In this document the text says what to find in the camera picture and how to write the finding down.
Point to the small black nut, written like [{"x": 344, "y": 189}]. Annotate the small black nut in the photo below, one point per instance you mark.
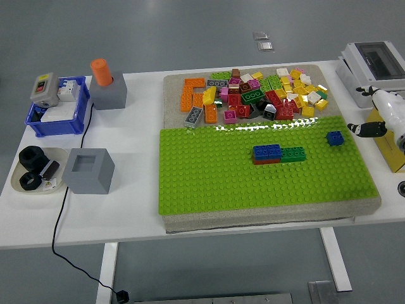
[{"x": 37, "y": 182}]

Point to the lime green long toy brick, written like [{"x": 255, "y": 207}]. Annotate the lime green long toy brick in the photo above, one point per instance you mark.
[{"x": 221, "y": 76}]

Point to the dark green long toy brick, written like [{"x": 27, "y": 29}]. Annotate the dark green long toy brick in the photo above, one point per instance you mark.
[
  {"x": 293, "y": 155},
  {"x": 252, "y": 96}
]

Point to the grey foam mat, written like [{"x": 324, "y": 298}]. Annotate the grey foam mat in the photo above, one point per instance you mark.
[{"x": 172, "y": 95}]

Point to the grey metal floor plate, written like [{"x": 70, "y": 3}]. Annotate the grey metal floor plate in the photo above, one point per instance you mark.
[{"x": 321, "y": 294}]

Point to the pink toy brick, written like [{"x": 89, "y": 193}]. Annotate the pink toy brick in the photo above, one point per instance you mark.
[
  {"x": 300, "y": 70},
  {"x": 224, "y": 94},
  {"x": 290, "y": 78}
]

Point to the dark brown square toy brick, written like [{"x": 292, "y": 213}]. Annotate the dark brown square toy brick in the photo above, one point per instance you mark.
[{"x": 245, "y": 88}]

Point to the grey long toy brick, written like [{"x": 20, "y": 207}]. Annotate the grey long toy brick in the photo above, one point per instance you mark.
[
  {"x": 193, "y": 117},
  {"x": 217, "y": 83}
]

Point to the black plug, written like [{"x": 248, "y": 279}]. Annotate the black plug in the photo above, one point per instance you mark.
[{"x": 122, "y": 296}]

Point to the beige tray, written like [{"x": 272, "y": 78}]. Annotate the beige tray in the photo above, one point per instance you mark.
[{"x": 60, "y": 155}]

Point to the white square toy brick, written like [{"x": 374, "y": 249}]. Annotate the white square toy brick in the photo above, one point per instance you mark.
[
  {"x": 305, "y": 79},
  {"x": 246, "y": 78},
  {"x": 282, "y": 72},
  {"x": 291, "y": 96},
  {"x": 313, "y": 97}
]

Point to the large black nut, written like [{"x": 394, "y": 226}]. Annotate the large black nut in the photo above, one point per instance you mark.
[{"x": 39, "y": 160}]

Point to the blue square toy brick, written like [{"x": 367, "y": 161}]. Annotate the blue square toy brick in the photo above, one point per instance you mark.
[
  {"x": 260, "y": 152},
  {"x": 274, "y": 151},
  {"x": 334, "y": 138}
]

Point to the white warning label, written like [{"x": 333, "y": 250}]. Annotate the white warning label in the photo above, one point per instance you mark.
[{"x": 49, "y": 186}]

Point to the orange cylinder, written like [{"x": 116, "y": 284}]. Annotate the orange cylinder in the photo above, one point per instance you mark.
[{"x": 101, "y": 73}]

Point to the small black device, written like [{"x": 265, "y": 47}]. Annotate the small black device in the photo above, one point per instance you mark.
[{"x": 36, "y": 115}]

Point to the metal floor socket cover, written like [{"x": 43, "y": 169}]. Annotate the metal floor socket cover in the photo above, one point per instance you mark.
[
  {"x": 260, "y": 35},
  {"x": 265, "y": 46}
]

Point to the orange short toy brick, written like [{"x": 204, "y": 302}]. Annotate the orange short toy brick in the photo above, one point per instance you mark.
[{"x": 198, "y": 100}]

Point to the dark brown cylindrical part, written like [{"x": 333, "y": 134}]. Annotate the dark brown cylindrical part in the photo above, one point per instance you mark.
[{"x": 50, "y": 169}]

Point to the yellow sloped toy brick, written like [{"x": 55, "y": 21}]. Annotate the yellow sloped toy brick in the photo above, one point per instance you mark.
[{"x": 209, "y": 97}]

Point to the blue plastic bin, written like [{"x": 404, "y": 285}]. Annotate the blue plastic bin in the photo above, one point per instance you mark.
[{"x": 57, "y": 128}]

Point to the red square toy brick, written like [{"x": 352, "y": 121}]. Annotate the red square toy brick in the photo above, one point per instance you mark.
[
  {"x": 234, "y": 100},
  {"x": 243, "y": 111}
]

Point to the dark grey toy brick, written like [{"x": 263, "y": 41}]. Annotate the dark grey toy brick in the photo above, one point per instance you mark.
[{"x": 253, "y": 113}]

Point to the yellow square toy brick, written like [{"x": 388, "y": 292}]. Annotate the yellow square toy brick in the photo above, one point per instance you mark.
[
  {"x": 301, "y": 101},
  {"x": 321, "y": 105},
  {"x": 310, "y": 88},
  {"x": 281, "y": 94},
  {"x": 295, "y": 74},
  {"x": 300, "y": 90},
  {"x": 307, "y": 111},
  {"x": 284, "y": 80},
  {"x": 257, "y": 75},
  {"x": 287, "y": 88},
  {"x": 297, "y": 83}
]

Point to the black shiny sloped toy brick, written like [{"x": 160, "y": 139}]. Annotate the black shiny sloped toy brick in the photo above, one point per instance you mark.
[{"x": 269, "y": 112}]

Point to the orange long toy brick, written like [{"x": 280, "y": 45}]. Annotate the orange long toy brick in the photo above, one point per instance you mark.
[
  {"x": 186, "y": 99},
  {"x": 211, "y": 114},
  {"x": 194, "y": 82}
]

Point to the grey block with square hole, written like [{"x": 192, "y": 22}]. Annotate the grey block with square hole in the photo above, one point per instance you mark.
[{"x": 85, "y": 182}]

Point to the green square toy brick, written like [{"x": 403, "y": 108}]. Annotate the green square toy brick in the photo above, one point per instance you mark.
[{"x": 323, "y": 95}]

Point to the shiny gold toy brick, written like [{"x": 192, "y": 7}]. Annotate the shiny gold toy brick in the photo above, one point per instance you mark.
[{"x": 322, "y": 88}]

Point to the grey metal base panel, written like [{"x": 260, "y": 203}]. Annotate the grey metal base panel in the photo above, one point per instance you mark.
[{"x": 205, "y": 300}]

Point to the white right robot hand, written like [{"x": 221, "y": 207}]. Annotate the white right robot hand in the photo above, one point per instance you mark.
[{"x": 390, "y": 109}]

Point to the white table leg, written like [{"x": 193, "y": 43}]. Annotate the white table leg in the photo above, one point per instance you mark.
[
  {"x": 337, "y": 263},
  {"x": 107, "y": 272}
]

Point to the red large toy brick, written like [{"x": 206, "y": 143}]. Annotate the red large toy brick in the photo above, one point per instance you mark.
[{"x": 286, "y": 111}]

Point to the small green toy piece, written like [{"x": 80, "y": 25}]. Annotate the small green toy piece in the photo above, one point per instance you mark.
[{"x": 218, "y": 102}]

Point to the white switch plate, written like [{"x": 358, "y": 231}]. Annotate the white switch plate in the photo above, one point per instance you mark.
[{"x": 60, "y": 114}]

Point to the lime green baseplate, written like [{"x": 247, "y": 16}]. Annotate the lime green baseplate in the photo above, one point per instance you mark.
[{"x": 221, "y": 177}]

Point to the grey push-button switch box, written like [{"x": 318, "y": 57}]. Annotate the grey push-button switch box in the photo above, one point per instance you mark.
[{"x": 42, "y": 87}]

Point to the yellow cardboard box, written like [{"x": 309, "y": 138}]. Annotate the yellow cardboard box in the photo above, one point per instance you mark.
[{"x": 389, "y": 155}]

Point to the grey block with round hole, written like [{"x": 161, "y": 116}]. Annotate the grey block with round hole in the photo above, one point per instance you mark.
[{"x": 109, "y": 98}]

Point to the magenta square toy brick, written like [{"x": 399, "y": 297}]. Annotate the magenta square toy brick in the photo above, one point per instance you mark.
[
  {"x": 254, "y": 84},
  {"x": 234, "y": 81},
  {"x": 230, "y": 117}
]

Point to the white circuit breaker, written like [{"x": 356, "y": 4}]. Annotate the white circuit breaker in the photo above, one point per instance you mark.
[{"x": 68, "y": 92}]

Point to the copper brown toy brick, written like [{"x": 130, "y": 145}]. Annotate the copper brown toy brick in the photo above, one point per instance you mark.
[{"x": 234, "y": 89}]

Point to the white electrical enclosure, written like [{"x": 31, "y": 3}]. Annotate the white electrical enclosure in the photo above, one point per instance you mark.
[{"x": 354, "y": 76}]

